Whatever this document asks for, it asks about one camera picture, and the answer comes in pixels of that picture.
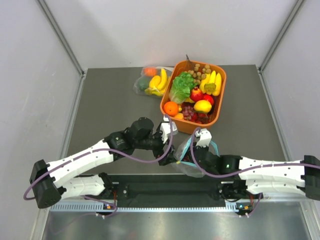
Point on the fake green avocado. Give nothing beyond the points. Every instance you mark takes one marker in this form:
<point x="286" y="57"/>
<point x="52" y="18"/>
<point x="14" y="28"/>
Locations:
<point x="143" y="83"/>

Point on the fake strawberries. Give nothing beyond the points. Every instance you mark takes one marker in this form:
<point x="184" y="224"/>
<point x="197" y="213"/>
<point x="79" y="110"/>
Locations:
<point x="203" y="118"/>

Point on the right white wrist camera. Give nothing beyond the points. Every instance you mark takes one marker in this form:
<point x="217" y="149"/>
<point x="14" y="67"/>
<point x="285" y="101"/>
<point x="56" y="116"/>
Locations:
<point x="204" y="138"/>

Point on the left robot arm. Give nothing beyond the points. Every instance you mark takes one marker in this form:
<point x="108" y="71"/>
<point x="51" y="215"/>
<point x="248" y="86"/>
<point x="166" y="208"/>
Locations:
<point x="53" y="181"/>

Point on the fake red pepper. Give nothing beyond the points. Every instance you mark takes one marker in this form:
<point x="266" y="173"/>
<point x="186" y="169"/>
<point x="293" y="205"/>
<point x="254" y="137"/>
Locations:
<point x="208" y="98"/>

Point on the fake brown longan bunch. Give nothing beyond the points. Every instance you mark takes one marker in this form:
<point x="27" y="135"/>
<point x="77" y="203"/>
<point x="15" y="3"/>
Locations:
<point x="197" y="71"/>

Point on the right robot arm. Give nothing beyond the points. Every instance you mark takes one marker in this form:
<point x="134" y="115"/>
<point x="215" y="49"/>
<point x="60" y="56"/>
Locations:
<point x="303" y="175"/>

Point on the orange plastic bin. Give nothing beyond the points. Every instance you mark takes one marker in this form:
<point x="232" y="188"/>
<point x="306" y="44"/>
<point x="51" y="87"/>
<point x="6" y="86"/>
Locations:
<point x="189" y="126"/>

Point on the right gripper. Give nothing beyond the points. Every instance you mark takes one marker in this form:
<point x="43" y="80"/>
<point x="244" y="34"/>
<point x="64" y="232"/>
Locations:
<point x="205" y="148"/>

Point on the fake banana bunch in bin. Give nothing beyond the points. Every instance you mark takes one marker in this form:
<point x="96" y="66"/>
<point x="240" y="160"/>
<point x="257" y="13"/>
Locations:
<point x="212" y="84"/>

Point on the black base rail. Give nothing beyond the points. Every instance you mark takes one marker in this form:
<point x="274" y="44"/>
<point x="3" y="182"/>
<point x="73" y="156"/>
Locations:
<point x="170" y="191"/>

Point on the clear zip top bag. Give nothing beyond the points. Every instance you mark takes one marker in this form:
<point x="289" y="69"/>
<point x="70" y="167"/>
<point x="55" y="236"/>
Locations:
<point x="193" y="169"/>

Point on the fake red apple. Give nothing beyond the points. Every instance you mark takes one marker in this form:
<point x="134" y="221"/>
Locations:
<point x="196" y="94"/>

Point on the fake orange tangerine in bag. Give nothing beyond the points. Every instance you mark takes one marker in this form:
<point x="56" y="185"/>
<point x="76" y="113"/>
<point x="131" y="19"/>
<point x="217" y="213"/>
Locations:
<point x="150" y="71"/>

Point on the fake yellow lemon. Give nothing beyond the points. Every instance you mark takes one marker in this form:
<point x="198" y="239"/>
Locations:
<point x="202" y="106"/>

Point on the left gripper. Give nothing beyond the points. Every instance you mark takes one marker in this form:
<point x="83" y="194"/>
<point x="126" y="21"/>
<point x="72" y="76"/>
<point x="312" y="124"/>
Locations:
<point x="159" y="152"/>

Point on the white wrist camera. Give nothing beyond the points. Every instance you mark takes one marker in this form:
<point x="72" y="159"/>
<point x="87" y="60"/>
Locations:
<point x="204" y="138"/>
<point x="168" y="128"/>

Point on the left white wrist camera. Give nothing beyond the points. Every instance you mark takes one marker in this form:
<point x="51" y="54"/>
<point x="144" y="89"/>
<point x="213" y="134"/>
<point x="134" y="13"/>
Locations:
<point x="168" y="128"/>

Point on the fake purple grapes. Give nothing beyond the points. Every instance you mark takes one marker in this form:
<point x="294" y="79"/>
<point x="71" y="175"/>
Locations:
<point x="189" y="114"/>

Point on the fake banana bunch in bag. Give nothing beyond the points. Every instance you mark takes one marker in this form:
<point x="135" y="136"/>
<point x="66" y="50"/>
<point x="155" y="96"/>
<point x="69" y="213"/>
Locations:
<point x="158" y="83"/>

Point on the fake green lettuce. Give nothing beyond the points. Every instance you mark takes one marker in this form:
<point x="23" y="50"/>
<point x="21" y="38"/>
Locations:
<point x="181" y="87"/>

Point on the clear zip bag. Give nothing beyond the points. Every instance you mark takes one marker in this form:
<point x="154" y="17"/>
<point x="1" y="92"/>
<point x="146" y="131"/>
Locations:
<point x="193" y="169"/>
<point x="169" y="71"/>

